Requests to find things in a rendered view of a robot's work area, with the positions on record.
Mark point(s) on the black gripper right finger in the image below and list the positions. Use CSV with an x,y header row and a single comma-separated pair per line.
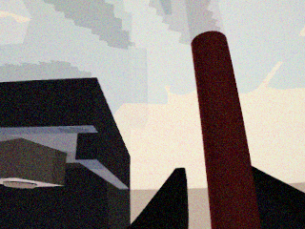
x,y
280,205

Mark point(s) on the white block with hole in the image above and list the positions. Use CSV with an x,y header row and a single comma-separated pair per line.
x,y
27,164

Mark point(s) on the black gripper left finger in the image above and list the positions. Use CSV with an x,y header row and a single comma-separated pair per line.
x,y
168,208

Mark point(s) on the dark red peg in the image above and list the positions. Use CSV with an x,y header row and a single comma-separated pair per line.
x,y
232,195

